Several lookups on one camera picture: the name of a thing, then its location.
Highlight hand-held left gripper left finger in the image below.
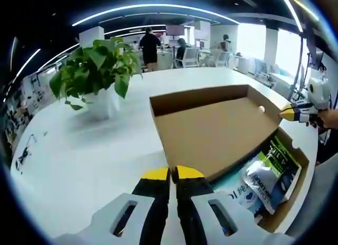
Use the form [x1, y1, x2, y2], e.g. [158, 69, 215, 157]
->
[91, 167, 171, 245]

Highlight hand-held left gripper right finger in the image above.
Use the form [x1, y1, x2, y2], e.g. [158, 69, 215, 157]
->
[174, 165, 258, 245]

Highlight blue wet wipes soft pack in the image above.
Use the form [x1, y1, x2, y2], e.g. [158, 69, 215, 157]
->
[211, 176, 265, 219]

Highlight brown cardboard shoe box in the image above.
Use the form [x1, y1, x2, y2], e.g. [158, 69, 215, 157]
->
[149, 83, 310, 233]

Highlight person's right hand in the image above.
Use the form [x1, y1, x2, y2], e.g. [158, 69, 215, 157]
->
[309, 113, 328, 129]

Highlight person's dark clothing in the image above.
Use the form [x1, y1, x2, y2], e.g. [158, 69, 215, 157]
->
[316, 128, 338, 164]

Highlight green black packet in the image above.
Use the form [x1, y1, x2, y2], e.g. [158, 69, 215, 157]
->
[264, 135, 302, 203]

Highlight white plastic pouch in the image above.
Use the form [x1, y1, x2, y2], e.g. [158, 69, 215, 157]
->
[241, 151, 280, 214]

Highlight white office chair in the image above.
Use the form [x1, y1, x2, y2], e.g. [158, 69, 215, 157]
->
[174, 48, 200, 69]
[216, 51, 230, 68]

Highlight green potted plant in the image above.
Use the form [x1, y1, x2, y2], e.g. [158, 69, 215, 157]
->
[49, 38, 143, 121]

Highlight curved ceiling light strip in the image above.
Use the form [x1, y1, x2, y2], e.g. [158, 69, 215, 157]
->
[71, 3, 240, 26]

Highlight black cables on table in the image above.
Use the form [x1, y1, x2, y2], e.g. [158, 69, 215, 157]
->
[15, 134, 36, 172]

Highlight purple wall monitor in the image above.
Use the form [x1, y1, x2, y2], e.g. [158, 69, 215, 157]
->
[166, 25, 185, 36]

